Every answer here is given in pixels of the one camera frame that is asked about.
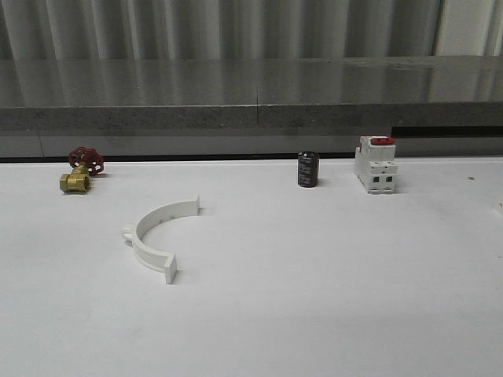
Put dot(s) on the black cylindrical capacitor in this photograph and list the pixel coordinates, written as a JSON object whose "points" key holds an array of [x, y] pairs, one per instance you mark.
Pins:
{"points": [[308, 166]]}

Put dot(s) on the brass valve red handwheel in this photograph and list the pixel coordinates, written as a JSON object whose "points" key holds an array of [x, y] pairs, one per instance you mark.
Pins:
{"points": [[85, 163]]}

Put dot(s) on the grey stone counter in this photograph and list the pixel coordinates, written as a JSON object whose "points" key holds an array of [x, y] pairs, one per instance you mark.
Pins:
{"points": [[213, 109]]}

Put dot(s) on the white circuit breaker red switch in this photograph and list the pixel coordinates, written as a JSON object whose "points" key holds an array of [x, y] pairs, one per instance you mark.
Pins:
{"points": [[374, 164]]}

